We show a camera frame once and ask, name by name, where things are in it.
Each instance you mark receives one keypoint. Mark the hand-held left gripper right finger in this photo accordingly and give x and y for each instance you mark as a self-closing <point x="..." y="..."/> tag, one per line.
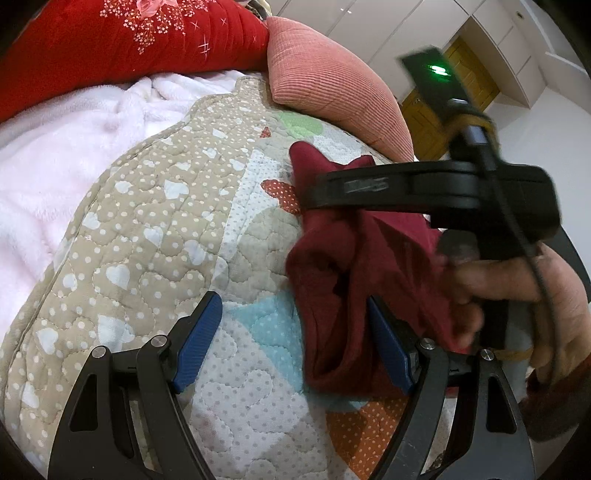
<point x="390" y="346"/>

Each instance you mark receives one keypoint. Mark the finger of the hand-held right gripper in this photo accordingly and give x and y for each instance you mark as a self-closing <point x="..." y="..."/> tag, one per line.
<point x="360" y="187"/>

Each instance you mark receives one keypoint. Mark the red floral pillow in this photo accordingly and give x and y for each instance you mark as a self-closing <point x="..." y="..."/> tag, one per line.
<point x="92" y="46"/>

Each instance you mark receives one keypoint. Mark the wooden door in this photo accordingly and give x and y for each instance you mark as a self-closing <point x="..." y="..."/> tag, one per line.
<point x="425" y="124"/>

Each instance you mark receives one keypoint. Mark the pale pink fleece blanket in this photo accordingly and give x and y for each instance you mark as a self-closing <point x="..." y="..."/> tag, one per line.
<point x="60" y="152"/>

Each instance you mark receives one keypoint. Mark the person's right hand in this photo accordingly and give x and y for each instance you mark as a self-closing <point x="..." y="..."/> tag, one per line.
<point x="568" y="314"/>

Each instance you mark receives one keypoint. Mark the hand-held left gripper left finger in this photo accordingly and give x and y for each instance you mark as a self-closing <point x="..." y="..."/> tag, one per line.
<point x="198" y="341"/>

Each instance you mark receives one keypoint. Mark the maroon fleece sweater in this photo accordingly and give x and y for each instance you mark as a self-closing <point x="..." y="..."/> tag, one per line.
<point x="341" y="258"/>

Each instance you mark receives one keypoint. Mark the person's right forearm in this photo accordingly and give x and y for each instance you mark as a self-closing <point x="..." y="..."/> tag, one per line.
<point x="549" y="406"/>

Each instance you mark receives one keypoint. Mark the patchwork dotted quilt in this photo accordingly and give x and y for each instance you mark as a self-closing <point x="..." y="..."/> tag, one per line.
<point x="161" y="230"/>

